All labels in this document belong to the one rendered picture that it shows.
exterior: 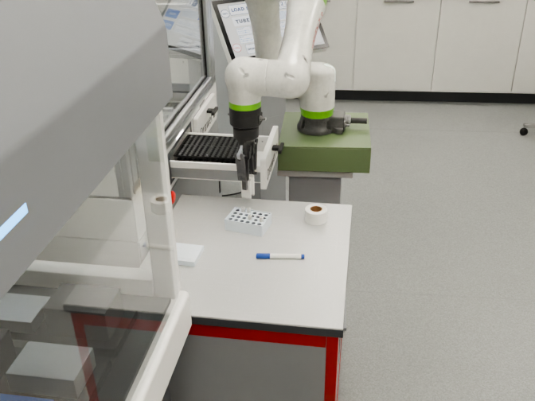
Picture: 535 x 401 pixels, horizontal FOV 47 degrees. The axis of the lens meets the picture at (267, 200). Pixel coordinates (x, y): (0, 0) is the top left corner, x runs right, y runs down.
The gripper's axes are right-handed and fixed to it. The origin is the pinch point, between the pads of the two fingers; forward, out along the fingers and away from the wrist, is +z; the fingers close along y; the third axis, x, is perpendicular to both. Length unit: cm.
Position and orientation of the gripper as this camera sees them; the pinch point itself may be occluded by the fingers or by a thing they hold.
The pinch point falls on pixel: (247, 186)
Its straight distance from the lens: 189.5
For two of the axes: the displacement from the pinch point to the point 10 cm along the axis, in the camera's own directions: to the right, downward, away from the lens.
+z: 0.1, 8.7, 4.8
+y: 3.5, -4.6, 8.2
